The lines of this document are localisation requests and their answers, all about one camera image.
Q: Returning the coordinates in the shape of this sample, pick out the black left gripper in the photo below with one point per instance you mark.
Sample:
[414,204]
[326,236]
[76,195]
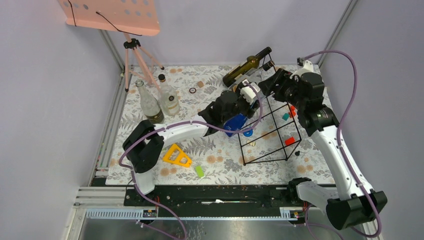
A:
[249,108]

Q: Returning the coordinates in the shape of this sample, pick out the poker chip far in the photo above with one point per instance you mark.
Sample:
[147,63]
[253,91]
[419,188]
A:
[192,90]

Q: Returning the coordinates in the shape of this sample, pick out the clear bottle blue gold emblem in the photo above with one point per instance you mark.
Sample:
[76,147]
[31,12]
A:
[168,97]

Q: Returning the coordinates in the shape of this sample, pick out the blue arch toy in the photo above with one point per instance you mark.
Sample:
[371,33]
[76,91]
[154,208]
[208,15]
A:
[248,133]

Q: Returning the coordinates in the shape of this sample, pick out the blue square glass bottle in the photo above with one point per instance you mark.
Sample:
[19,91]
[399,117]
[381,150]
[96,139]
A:
[235,123]

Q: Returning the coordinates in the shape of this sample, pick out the clear bottle black label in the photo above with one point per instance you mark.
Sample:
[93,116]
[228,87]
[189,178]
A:
[149,104]

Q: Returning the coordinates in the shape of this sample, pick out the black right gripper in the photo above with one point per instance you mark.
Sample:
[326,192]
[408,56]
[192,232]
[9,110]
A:
[281,77]

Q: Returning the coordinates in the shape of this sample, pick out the red cube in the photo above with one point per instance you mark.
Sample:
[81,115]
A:
[292,111]

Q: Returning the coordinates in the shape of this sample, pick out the teal cube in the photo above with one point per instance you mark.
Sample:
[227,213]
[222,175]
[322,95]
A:
[285,116]

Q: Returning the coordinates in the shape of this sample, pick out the green flat block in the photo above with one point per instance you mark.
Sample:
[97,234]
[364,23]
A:
[199,171]

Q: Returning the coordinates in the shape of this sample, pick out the yellow triangle frame toy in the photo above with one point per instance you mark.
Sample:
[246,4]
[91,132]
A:
[176,156]

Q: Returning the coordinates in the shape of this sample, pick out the dark green wine bottle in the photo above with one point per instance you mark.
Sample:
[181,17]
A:
[251,62]

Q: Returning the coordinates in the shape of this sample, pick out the black wire wine rack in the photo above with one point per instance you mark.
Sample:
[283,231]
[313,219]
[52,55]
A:
[270,134]

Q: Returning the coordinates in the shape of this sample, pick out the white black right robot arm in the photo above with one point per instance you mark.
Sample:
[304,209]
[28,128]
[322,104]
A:
[355,201]

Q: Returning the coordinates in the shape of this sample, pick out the pink music stand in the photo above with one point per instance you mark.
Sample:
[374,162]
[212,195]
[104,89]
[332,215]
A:
[129,17]

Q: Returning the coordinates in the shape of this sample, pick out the red block near rack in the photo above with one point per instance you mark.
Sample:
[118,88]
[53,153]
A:
[289,141]

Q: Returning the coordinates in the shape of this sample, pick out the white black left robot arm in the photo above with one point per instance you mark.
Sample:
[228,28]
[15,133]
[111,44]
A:
[144,145]

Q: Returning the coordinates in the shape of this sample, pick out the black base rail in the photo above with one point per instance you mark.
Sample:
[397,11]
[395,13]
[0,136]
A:
[215,201]

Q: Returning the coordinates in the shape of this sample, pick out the clear square bottle black cap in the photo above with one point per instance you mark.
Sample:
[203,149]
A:
[254,75]

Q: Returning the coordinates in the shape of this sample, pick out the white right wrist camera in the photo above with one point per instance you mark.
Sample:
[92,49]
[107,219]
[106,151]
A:
[305,65]

